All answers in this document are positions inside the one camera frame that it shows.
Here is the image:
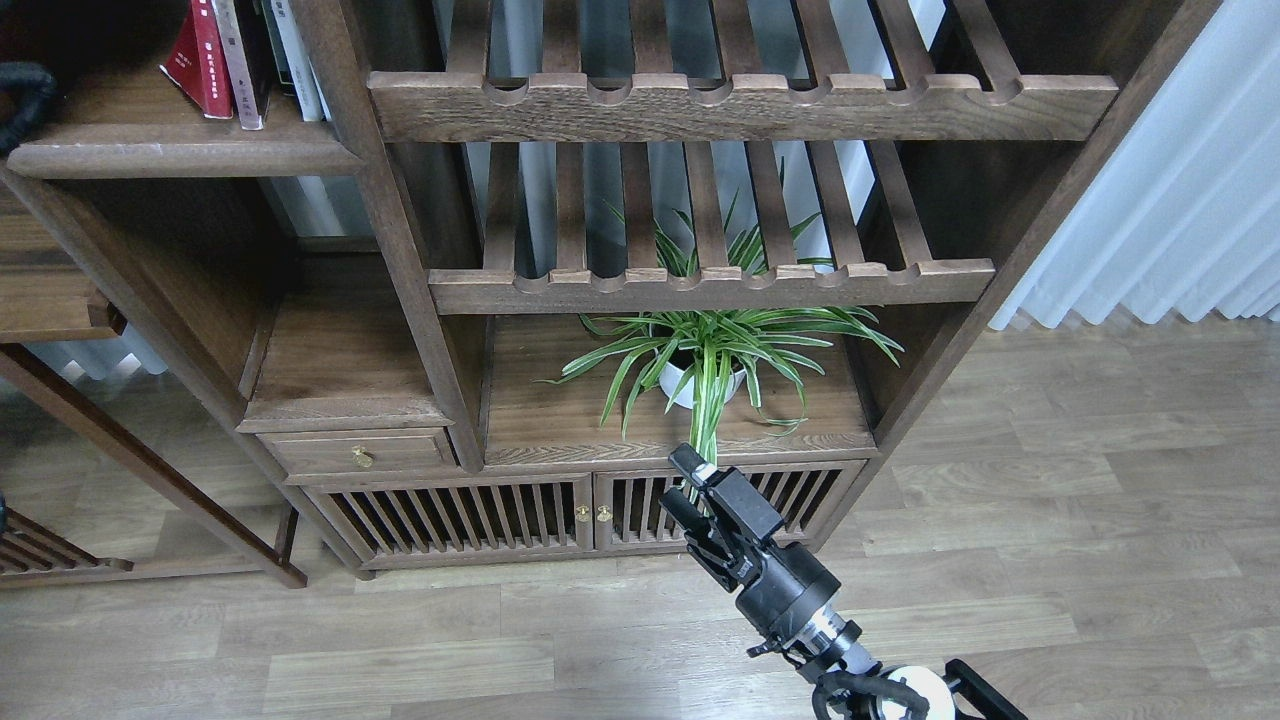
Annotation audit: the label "white plant pot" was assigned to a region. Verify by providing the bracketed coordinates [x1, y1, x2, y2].
[659, 351, 748, 413]

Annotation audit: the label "green spider plant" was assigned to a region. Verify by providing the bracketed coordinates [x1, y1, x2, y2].
[541, 190, 904, 501]

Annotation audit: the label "right slatted cabinet door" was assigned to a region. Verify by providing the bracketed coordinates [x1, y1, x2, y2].
[591, 460, 867, 553]

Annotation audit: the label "white pleated curtain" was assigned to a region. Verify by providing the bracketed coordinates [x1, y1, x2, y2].
[989, 1, 1279, 331]

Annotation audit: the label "red textbook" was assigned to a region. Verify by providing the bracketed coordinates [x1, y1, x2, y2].
[159, 1, 236, 119]

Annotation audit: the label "brass drawer knob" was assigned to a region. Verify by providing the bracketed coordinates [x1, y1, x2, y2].
[351, 446, 375, 469]

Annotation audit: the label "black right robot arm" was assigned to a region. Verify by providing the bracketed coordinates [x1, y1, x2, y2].
[660, 445, 1025, 719]

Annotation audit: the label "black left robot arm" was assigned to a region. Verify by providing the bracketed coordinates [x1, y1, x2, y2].
[1, 1, 60, 155]

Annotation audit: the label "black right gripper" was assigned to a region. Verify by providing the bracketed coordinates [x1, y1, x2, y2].
[660, 445, 844, 646]

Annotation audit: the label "dark wooden bookshelf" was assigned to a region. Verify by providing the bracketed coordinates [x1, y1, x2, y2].
[3, 1, 1221, 578]

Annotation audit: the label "maroon book white characters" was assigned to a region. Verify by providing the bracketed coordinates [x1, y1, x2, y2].
[212, 0, 275, 131]

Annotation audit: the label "white upright book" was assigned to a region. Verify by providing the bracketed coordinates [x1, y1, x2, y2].
[270, 1, 330, 122]

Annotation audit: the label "slatted cabinet door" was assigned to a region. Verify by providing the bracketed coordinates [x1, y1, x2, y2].
[591, 460, 867, 553]
[305, 474, 595, 570]

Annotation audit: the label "small wooden drawer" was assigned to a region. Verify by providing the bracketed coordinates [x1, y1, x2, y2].
[259, 427, 454, 475]

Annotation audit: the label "dark green upright book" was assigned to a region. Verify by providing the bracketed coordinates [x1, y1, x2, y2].
[261, 1, 297, 97]

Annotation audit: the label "left slatted cabinet door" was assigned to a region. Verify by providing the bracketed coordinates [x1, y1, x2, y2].
[305, 474, 595, 570]

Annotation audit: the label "wooden side rack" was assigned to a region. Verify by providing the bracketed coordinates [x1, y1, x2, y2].
[1, 343, 307, 588]

